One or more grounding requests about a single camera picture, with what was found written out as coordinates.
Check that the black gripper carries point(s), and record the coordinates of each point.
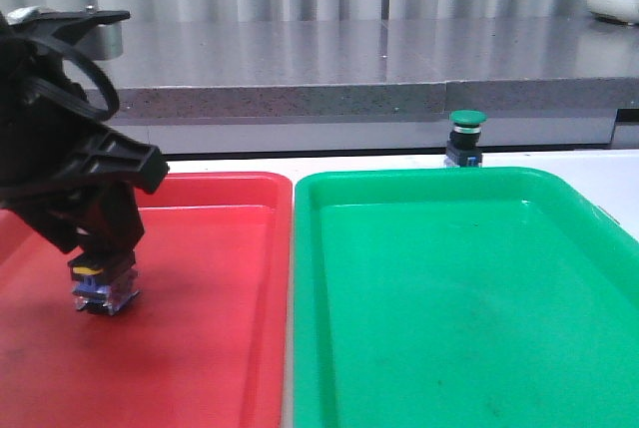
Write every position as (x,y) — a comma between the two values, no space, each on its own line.
(64,171)

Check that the red mushroom push button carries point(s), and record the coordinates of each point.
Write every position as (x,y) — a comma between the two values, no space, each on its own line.
(104,282)

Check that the green mushroom push button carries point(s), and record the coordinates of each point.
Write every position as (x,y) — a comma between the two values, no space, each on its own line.
(461,147)

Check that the red plastic tray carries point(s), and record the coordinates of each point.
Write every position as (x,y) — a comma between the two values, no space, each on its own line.
(203,345)

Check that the grey stone counter slab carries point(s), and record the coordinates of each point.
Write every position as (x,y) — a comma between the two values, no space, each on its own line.
(401,69)

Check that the green plastic tray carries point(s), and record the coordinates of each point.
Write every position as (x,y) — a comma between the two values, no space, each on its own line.
(461,298)

